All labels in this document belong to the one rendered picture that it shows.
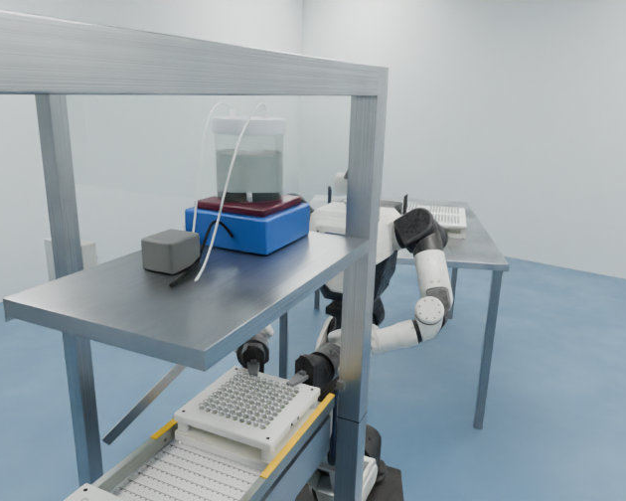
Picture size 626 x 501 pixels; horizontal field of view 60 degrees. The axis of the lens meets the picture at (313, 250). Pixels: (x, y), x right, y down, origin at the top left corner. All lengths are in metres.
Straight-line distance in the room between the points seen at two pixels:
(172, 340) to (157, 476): 0.53
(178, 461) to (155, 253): 0.48
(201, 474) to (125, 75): 0.87
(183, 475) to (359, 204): 0.68
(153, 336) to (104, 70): 0.37
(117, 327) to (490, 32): 5.54
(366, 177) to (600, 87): 4.69
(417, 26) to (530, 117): 1.55
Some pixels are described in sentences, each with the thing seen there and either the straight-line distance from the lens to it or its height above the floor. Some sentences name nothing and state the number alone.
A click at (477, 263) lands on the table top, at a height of 0.89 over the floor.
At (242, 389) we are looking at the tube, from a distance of 1.35.
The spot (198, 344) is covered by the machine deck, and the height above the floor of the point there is 1.32.
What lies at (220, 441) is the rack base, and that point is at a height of 0.91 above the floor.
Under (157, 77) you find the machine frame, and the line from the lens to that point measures 0.59.
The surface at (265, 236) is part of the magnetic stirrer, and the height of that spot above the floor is 1.37.
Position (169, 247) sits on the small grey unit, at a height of 1.38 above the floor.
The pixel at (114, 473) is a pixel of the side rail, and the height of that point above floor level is 0.92.
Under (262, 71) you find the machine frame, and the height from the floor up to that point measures 1.67.
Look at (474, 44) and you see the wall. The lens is 6.10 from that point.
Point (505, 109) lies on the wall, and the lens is 5.96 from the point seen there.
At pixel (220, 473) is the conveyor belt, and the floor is 0.88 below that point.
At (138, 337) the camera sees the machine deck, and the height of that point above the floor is 1.32.
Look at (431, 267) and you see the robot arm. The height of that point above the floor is 1.17.
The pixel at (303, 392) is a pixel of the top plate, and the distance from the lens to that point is 1.34.
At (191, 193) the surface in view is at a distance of 1.53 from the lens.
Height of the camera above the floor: 1.64
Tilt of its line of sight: 16 degrees down
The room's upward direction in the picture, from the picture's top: 1 degrees clockwise
